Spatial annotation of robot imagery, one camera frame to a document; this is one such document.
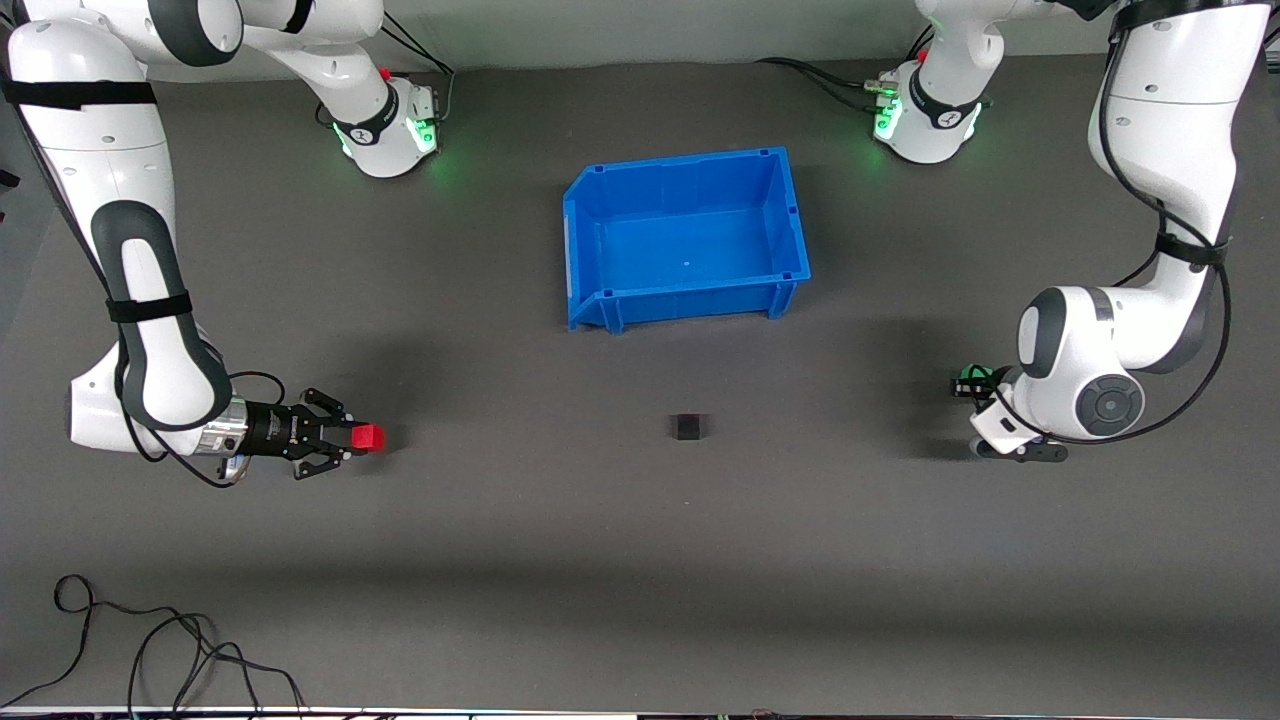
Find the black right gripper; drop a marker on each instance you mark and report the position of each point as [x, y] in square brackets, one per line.
[270, 431]

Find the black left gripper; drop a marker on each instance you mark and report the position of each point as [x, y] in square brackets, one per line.
[968, 385]

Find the small red cube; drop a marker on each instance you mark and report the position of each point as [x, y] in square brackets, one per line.
[369, 437]

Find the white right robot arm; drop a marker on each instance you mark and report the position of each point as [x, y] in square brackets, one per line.
[140, 250]

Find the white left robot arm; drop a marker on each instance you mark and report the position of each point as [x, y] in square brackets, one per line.
[1160, 150]

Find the small black cube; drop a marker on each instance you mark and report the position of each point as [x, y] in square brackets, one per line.
[688, 427]

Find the blue plastic storage bin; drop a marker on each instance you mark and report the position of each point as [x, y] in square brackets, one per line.
[690, 245]

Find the grey table mat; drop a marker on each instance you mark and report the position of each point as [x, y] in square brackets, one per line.
[640, 560]

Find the aluminium frame rail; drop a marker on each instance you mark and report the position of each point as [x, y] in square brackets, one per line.
[1270, 45]

